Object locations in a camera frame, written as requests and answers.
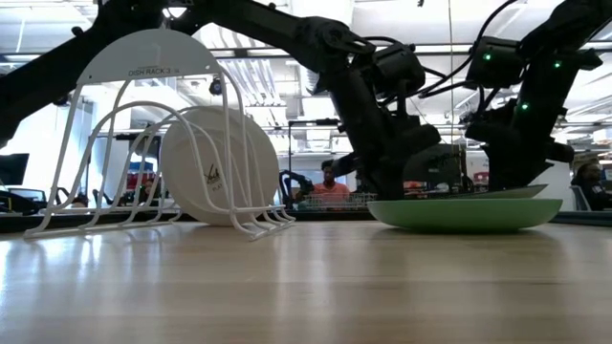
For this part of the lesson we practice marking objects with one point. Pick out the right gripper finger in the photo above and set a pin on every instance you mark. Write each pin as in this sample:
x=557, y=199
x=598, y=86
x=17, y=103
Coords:
x=531, y=174
x=504, y=176

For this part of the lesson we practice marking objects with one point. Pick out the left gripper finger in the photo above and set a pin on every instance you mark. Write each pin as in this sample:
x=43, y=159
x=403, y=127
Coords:
x=398, y=181
x=385, y=181

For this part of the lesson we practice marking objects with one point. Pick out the blue white striped plate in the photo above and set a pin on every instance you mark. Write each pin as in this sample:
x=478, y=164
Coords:
x=531, y=192

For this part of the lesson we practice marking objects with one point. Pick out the large green plate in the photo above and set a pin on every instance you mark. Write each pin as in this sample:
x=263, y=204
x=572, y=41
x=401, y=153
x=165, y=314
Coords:
x=464, y=215

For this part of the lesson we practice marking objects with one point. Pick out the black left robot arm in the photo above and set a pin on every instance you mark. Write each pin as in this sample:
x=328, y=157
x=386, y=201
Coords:
x=268, y=24

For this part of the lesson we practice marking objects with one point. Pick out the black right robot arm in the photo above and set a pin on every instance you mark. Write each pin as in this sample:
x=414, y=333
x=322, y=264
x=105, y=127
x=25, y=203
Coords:
x=574, y=24

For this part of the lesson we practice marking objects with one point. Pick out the black background robot arm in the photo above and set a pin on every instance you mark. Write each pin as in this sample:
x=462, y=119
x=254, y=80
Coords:
x=294, y=184

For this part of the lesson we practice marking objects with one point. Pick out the white pillar device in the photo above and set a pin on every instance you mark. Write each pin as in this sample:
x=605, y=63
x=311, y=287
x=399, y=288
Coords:
x=557, y=191

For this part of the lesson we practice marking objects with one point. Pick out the black computer monitor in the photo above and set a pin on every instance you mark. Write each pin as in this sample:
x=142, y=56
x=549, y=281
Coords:
x=444, y=167
x=12, y=169

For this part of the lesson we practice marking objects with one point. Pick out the person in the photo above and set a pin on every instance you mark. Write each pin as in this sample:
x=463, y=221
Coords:
x=330, y=188
x=593, y=186

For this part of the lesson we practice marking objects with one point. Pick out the black ceiling camera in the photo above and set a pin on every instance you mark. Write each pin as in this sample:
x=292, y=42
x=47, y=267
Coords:
x=62, y=100
x=215, y=87

